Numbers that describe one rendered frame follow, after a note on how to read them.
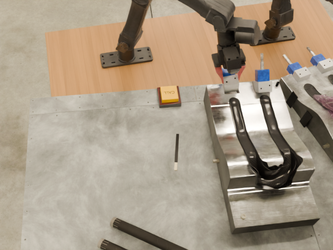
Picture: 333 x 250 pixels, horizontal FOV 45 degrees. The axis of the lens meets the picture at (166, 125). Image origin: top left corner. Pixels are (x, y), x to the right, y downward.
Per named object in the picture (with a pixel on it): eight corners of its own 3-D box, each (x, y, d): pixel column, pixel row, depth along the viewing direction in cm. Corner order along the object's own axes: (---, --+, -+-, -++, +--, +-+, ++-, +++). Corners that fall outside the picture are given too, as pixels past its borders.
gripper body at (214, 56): (246, 63, 130) (245, 42, 125) (214, 69, 130) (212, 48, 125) (242, 52, 135) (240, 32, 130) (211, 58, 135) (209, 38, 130)
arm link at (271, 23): (294, 13, 156) (285, 4, 158) (277, 21, 153) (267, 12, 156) (290, 25, 161) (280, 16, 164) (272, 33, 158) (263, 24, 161)
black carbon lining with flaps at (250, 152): (225, 101, 141) (230, 84, 133) (270, 97, 142) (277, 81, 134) (248, 195, 122) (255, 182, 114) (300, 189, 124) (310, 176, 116)
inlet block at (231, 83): (216, 60, 145) (216, 52, 140) (230, 57, 145) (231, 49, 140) (224, 93, 141) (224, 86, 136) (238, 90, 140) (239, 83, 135)
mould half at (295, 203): (203, 100, 149) (207, 77, 138) (271, 94, 152) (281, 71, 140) (231, 234, 123) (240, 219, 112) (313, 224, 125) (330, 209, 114)
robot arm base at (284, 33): (302, 25, 161) (295, 13, 164) (254, 32, 158) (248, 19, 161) (296, 39, 167) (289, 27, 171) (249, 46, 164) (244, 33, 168)
